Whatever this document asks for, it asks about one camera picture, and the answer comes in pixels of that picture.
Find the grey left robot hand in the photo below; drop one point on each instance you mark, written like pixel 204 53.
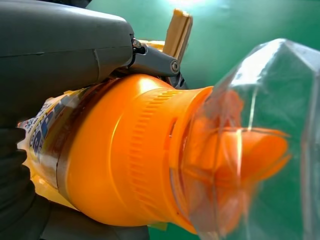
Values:
pixel 62 43

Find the orange bottle with clear cap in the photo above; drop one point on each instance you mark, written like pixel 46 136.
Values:
pixel 120 152

